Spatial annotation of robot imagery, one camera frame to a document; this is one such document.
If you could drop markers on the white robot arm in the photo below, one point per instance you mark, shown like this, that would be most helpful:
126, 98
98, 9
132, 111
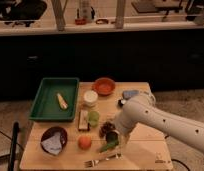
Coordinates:
141, 109

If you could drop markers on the white round cup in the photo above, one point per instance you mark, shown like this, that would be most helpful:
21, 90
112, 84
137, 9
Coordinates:
90, 98

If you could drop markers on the light green cup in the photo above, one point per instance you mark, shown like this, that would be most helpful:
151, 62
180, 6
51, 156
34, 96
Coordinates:
93, 118

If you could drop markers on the small metal cup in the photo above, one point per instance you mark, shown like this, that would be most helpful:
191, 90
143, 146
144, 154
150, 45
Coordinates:
111, 136

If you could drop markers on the orange bowl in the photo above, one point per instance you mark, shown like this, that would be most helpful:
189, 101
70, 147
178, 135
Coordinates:
104, 86

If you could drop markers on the blue sponge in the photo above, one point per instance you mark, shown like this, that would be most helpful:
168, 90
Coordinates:
127, 94

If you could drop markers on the dark grape bunch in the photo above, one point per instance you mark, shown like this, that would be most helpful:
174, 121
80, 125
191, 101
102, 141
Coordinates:
105, 128

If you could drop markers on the yellow corn piece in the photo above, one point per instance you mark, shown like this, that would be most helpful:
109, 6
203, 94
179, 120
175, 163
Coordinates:
62, 103

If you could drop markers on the wooden block toy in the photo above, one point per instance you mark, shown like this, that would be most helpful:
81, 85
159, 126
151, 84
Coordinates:
83, 123

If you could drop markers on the green plastic tray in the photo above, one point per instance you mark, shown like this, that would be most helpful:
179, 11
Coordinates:
46, 107

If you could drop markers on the orange fruit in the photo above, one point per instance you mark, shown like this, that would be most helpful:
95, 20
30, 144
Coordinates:
84, 142

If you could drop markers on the dark brown bowl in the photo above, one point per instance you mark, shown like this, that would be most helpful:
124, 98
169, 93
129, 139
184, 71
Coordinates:
51, 131

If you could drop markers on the grey blue cloth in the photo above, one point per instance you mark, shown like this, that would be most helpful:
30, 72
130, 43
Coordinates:
52, 145

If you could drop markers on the silver fork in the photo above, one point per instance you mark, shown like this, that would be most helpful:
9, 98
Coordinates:
93, 163

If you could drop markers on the black pole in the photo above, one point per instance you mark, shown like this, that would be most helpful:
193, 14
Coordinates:
12, 155

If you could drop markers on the black office chair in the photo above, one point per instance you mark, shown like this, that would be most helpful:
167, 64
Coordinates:
24, 12

